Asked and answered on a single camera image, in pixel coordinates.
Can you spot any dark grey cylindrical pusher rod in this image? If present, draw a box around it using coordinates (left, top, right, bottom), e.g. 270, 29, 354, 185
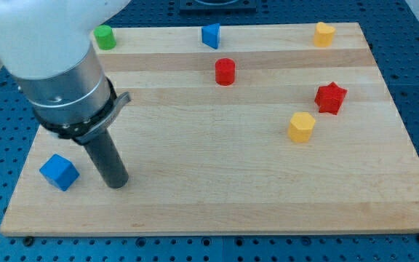
84, 130, 129, 188

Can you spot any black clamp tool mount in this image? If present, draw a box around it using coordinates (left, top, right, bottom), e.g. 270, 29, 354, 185
33, 78, 131, 146

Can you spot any blue wooden cube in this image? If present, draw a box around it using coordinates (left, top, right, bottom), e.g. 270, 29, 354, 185
39, 154, 79, 191

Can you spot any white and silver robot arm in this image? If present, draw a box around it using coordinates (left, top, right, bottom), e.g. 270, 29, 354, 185
0, 0, 131, 188

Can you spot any green wooden cylinder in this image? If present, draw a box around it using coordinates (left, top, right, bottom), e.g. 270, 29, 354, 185
93, 25, 116, 50

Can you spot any red wooden cylinder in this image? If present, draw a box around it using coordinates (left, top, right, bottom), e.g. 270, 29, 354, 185
215, 57, 236, 86

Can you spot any blue wooden triangular prism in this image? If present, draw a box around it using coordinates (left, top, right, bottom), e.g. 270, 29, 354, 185
201, 23, 220, 49

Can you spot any light wooden board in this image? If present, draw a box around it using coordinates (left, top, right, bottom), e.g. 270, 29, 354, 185
0, 23, 419, 237

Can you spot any yellow wooden hexagon block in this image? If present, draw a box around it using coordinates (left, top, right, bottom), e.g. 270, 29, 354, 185
287, 112, 316, 143

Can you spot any red wooden star block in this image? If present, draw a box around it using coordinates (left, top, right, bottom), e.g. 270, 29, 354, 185
314, 82, 348, 115

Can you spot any yellow wooden heart block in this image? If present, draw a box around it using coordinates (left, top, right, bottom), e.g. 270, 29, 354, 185
313, 22, 336, 47

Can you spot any dark blue base plate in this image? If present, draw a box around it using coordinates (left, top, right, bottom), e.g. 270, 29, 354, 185
178, 0, 258, 13

